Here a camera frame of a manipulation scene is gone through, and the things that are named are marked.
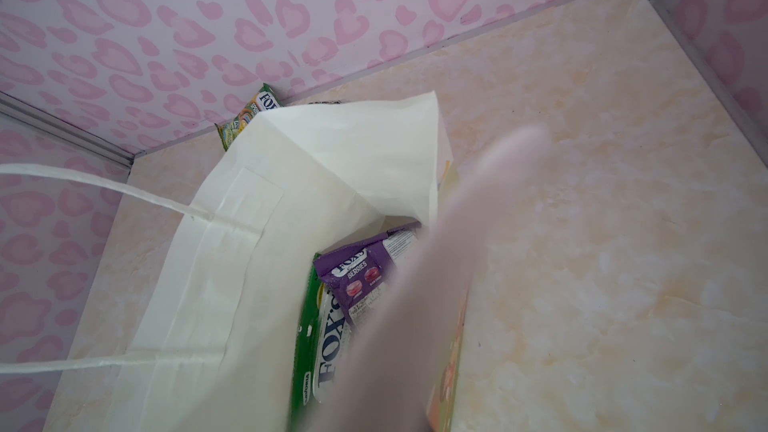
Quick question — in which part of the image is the purple Fox's berries bag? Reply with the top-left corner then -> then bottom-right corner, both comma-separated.
313,222 -> 421,329

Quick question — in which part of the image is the green yellow Fox's bag front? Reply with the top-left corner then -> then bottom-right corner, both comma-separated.
286,252 -> 352,431

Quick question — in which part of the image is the white paper bag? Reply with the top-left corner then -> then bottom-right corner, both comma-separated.
0,91 -> 553,432

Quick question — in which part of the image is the yellow green Fox's bag far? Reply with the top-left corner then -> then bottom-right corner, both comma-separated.
216,83 -> 281,151

